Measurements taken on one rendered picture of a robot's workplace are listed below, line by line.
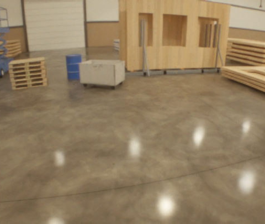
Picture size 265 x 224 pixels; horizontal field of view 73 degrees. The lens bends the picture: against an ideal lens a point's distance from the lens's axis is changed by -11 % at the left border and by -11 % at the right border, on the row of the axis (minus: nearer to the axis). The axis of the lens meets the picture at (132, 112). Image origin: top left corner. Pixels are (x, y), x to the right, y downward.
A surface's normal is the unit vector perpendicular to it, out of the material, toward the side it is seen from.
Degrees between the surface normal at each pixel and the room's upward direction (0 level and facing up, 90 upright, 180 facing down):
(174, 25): 90
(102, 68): 90
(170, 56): 90
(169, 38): 90
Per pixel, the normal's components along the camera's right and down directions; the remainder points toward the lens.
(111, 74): -0.32, 0.37
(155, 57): 0.26, 0.37
